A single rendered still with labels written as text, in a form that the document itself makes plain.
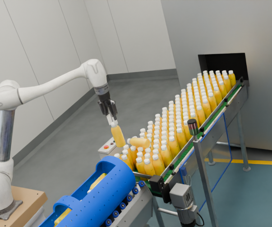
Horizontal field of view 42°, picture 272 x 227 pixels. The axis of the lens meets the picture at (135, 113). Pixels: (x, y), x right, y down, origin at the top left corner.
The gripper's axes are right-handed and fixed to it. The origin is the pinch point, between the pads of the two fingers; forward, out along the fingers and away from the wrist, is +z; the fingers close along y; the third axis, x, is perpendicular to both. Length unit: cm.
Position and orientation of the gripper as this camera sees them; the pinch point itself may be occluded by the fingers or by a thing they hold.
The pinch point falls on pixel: (112, 120)
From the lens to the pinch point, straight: 230.6
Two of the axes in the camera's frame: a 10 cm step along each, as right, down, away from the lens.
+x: 5.4, -5.0, 6.8
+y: 8.0, 0.6, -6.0
